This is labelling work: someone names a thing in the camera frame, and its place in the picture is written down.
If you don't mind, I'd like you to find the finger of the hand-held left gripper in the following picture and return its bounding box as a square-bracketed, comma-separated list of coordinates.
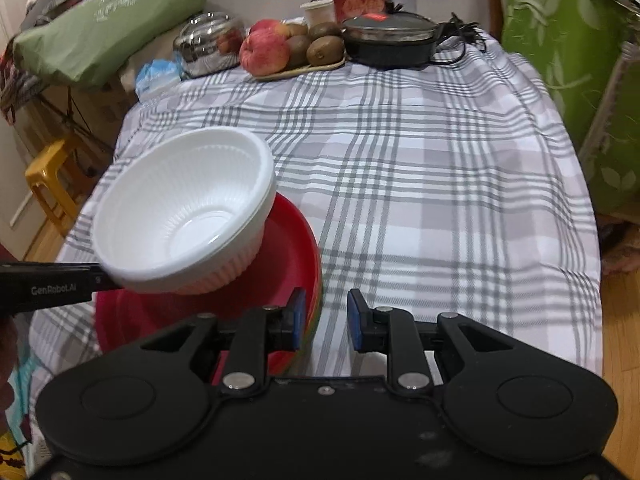
[92, 270, 123, 297]

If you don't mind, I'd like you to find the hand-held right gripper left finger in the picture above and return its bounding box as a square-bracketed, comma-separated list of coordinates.
[115, 287, 307, 395]

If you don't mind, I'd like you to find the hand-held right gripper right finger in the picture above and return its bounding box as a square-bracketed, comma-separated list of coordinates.
[347, 288, 546, 395]

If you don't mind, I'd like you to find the pink plastic plate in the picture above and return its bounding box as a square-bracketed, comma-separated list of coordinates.
[94, 192, 321, 386]

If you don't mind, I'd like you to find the yellow plastic stool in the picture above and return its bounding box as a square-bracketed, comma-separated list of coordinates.
[25, 135, 96, 238]

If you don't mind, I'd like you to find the grey plaid tablecloth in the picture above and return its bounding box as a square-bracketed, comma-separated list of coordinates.
[29, 10, 603, 396]

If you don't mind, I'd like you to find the colourful printed cloth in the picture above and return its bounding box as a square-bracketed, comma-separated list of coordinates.
[0, 360, 38, 480]

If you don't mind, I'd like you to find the brown cardboard box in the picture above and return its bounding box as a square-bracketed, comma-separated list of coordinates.
[75, 77, 141, 136]

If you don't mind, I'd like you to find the pile of clothes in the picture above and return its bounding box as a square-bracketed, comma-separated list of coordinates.
[0, 42, 46, 126]

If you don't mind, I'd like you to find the blue tissue pack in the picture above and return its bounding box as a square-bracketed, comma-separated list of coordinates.
[135, 59, 182, 101]

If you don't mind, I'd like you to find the beige cushion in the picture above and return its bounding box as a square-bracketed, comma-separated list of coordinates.
[117, 35, 188, 91]

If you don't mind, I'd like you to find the yellow fruit tray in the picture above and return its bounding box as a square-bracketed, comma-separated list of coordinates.
[250, 55, 347, 82]

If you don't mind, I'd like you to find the green pillow bag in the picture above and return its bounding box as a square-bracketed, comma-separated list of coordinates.
[12, 0, 212, 86]

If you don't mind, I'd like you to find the shiny steel lidded pot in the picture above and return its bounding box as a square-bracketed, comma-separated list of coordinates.
[173, 12, 246, 78]

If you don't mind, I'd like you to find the red apple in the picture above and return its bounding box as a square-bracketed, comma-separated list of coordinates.
[250, 19, 291, 38]
[239, 30, 291, 75]

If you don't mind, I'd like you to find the floral cushion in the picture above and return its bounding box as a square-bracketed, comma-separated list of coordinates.
[597, 215, 640, 277]

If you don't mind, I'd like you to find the grey cardboard box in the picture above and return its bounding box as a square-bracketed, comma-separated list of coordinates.
[20, 0, 93, 31]

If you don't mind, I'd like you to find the black electric pot with lid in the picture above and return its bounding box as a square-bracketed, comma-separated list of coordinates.
[341, 2, 437, 43]

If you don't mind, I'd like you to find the cream cup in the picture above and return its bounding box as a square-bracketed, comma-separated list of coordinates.
[301, 0, 335, 28]

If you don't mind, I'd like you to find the red box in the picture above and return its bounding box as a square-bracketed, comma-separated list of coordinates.
[332, 0, 390, 16]

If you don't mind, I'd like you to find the green leaf-print zipper bag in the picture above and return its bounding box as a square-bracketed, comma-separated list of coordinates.
[580, 42, 640, 211]

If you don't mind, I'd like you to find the black power cable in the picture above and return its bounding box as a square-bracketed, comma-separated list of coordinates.
[430, 12, 486, 66]

